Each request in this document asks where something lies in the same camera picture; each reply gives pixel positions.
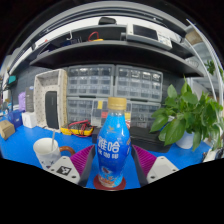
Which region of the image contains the metal spoon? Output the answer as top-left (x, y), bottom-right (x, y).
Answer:
top-left (50, 129), bottom-right (57, 152)

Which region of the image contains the black flat case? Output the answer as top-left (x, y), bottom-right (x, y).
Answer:
top-left (129, 125), bottom-right (173, 154)

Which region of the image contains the blue carton box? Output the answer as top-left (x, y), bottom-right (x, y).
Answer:
top-left (8, 109), bottom-right (24, 129)

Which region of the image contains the brown cardboard box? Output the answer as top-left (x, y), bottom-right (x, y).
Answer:
top-left (0, 119), bottom-right (16, 141)

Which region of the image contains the dark grey upright box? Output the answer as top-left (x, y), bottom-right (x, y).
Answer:
top-left (25, 85), bottom-right (36, 113)

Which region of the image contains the white metal rack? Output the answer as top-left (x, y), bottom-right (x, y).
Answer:
top-left (184, 18), bottom-right (224, 111)

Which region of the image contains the white carton box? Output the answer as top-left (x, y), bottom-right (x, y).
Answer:
top-left (21, 110), bottom-right (38, 129)

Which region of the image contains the white plant pot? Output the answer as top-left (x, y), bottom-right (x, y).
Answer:
top-left (175, 131), bottom-right (196, 150)

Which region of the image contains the blue drink bottle gold cap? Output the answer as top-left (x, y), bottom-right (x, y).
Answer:
top-left (95, 96), bottom-right (132, 189)

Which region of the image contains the purple plastic bag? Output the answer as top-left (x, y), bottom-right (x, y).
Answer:
top-left (17, 91), bottom-right (28, 113)

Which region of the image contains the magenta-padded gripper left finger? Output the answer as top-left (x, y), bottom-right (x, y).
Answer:
top-left (47, 144), bottom-right (98, 188)

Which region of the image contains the white mug orange handle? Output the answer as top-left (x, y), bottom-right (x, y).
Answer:
top-left (32, 137), bottom-right (77, 170)

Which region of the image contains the dark wall shelf unit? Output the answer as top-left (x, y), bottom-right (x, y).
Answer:
top-left (6, 16), bottom-right (205, 78)

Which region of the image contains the black rectangular speaker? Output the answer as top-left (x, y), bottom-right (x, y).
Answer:
top-left (44, 90), bottom-right (60, 130)

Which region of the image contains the white power adapter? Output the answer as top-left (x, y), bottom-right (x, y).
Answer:
top-left (203, 148), bottom-right (223, 163)

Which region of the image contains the clear organizer with coloured parts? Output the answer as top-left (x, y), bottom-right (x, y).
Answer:
top-left (90, 98), bottom-right (133, 128)

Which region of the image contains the green leafy plant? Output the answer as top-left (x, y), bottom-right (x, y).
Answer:
top-left (149, 78), bottom-right (224, 151)

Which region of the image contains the yellow multimeter with red leads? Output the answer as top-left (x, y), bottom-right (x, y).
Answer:
top-left (59, 119), bottom-right (95, 138)

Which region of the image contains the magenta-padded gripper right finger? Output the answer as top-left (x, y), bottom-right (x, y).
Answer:
top-left (130, 143), bottom-right (180, 188)

